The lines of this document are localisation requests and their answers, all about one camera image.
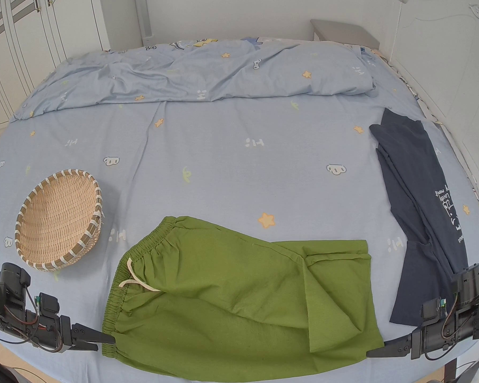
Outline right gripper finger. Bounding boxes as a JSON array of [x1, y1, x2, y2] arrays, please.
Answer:
[[366, 335, 412, 359]]

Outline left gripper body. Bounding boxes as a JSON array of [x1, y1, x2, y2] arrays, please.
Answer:
[[0, 310, 74, 353]]

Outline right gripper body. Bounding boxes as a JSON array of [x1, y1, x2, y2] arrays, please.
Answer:
[[410, 311, 477, 360]]

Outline green shorts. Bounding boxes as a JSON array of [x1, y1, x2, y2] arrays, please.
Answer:
[[101, 215, 385, 382]]

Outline round woven basket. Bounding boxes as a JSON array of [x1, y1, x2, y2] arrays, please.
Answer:
[[14, 169, 104, 272]]

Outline dark blue printed T-shirt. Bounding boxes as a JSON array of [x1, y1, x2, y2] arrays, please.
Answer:
[[369, 108, 469, 327]]

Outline white wardrobe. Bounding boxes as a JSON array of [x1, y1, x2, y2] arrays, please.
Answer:
[[0, 0, 112, 128]]

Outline pale blue quilt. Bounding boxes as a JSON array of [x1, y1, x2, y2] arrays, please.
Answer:
[[12, 36, 380, 123]]

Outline grey bedside table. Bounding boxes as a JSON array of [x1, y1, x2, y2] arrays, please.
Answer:
[[310, 18, 381, 51]]

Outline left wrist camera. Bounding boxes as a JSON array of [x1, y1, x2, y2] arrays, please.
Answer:
[[38, 293, 60, 315]]

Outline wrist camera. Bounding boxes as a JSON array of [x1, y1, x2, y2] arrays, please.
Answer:
[[422, 298, 444, 321], [38, 293, 60, 315]]

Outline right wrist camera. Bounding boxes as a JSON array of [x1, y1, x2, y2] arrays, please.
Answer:
[[422, 298, 444, 321]]

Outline black cable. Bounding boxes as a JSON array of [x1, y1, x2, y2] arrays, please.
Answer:
[[0, 330, 44, 349]]

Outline white wall duct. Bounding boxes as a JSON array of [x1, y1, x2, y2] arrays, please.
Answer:
[[132, 0, 155, 48]]

